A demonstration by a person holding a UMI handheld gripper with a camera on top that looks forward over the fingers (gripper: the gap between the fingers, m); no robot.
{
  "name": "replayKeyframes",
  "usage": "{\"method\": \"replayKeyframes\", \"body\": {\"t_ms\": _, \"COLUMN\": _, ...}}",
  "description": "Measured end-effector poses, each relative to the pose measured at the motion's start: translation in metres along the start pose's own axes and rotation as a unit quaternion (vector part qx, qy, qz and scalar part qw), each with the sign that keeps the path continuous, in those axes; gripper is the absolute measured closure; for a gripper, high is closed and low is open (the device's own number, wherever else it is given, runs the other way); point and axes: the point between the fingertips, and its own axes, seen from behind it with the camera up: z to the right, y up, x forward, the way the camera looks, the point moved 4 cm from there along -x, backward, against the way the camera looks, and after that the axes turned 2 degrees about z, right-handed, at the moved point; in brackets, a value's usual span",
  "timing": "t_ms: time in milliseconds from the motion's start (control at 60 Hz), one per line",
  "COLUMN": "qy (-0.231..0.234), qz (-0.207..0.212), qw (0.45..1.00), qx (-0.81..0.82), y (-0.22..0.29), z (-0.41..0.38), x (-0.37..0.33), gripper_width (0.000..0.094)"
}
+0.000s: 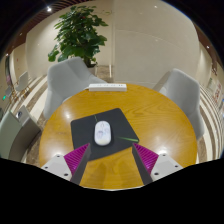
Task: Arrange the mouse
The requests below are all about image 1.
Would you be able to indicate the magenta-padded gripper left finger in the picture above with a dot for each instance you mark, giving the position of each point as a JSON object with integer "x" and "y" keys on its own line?
{"x": 60, "y": 165}

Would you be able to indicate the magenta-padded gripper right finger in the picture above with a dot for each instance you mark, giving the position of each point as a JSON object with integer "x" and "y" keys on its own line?
{"x": 163, "y": 165}

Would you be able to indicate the white cartoon-print computer mouse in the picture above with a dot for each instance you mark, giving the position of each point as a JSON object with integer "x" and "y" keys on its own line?
{"x": 102, "y": 133}

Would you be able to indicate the black green-streaked mouse pad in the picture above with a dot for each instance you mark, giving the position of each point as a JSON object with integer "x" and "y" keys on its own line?
{"x": 121, "y": 128}

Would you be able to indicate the grey-green armchair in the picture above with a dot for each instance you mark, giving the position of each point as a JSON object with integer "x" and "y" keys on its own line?
{"x": 13, "y": 133}

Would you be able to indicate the light grey shell chair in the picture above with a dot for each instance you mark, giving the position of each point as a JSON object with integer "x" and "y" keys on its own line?
{"x": 65, "y": 81}
{"x": 183, "y": 95}

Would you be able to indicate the red white poster stand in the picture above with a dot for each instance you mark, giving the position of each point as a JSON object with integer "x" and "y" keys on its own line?
{"x": 217, "y": 91}

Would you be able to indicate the group of distant chairs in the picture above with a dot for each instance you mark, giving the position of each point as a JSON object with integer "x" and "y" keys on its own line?
{"x": 22, "y": 81}

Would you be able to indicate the white plant pot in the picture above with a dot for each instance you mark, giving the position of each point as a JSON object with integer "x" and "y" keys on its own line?
{"x": 91, "y": 70}

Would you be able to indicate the large green leafy plant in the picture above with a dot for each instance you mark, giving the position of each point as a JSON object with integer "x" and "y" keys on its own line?
{"x": 80, "y": 33}

